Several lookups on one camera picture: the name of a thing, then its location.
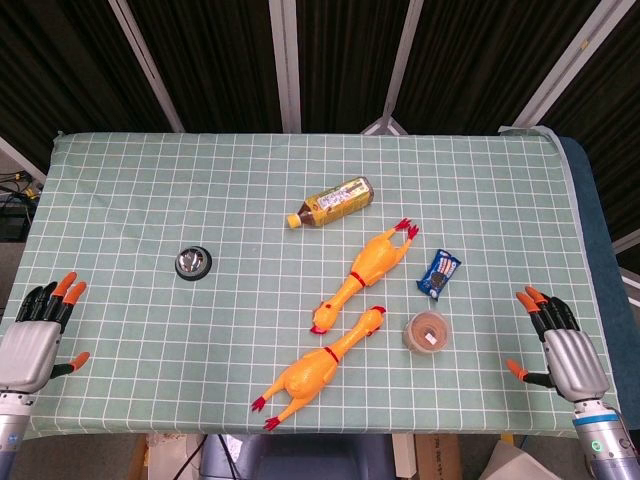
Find black curtain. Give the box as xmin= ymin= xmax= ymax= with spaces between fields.
xmin=0 ymin=0 xmax=640 ymax=241

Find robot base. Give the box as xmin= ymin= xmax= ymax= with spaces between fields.
xmin=199 ymin=433 xmax=396 ymax=480

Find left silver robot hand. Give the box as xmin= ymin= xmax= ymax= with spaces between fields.
xmin=0 ymin=271 xmax=91 ymax=393

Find blue cookie packet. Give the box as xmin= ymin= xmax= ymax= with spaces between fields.
xmin=416 ymin=248 xmax=463 ymax=303

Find cables with yellow connectors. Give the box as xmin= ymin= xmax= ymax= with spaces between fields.
xmin=0 ymin=169 xmax=44 ymax=204

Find brown tape roll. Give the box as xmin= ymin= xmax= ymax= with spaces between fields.
xmin=403 ymin=309 xmax=453 ymax=357

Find tea bottle with yellow label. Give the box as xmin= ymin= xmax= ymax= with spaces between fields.
xmin=285 ymin=176 xmax=375 ymax=231

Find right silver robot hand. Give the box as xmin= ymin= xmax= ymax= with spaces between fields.
xmin=505 ymin=285 xmax=611 ymax=403

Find green grid tablecloth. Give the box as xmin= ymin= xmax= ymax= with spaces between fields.
xmin=0 ymin=130 xmax=622 ymax=441

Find white aluminium frame post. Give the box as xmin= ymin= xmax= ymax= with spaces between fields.
xmin=108 ymin=0 xmax=186 ymax=134
xmin=510 ymin=0 xmax=630 ymax=130
xmin=360 ymin=0 xmax=427 ymax=136
xmin=267 ymin=0 xmax=302 ymax=134

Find cardboard box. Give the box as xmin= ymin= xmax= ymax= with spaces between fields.
xmin=414 ymin=433 xmax=469 ymax=480

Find shiny metal dome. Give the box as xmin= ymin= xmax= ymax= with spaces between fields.
xmin=174 ymin=246 xmax=214 ymax=281

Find yellow rubber chicken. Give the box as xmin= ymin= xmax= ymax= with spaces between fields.
xmin=250 ymin=305 xmax=388 ymax=432
xmin=311 ymin=217 xmax=421 ymax=335

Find blue table pad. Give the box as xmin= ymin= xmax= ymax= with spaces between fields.
xmin=557 ymin=135 xmax=640 ymax=426

